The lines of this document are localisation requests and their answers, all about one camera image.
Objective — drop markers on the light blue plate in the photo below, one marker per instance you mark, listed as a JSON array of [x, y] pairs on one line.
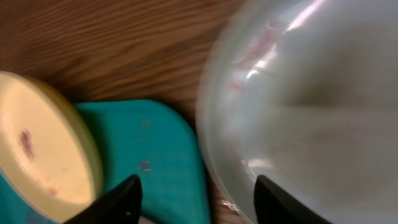
[[305, 94]]

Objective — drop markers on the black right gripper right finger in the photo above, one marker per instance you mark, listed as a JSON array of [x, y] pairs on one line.
[[273, 205]]

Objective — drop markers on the yellow-green rimmed plate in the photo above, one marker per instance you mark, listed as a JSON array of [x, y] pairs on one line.
[[48, 155]]

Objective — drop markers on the blue plastic tray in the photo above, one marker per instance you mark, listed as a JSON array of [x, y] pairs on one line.
[[140, 137]]

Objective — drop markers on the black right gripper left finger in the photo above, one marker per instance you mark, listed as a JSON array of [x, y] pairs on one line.
[[122, 205]]

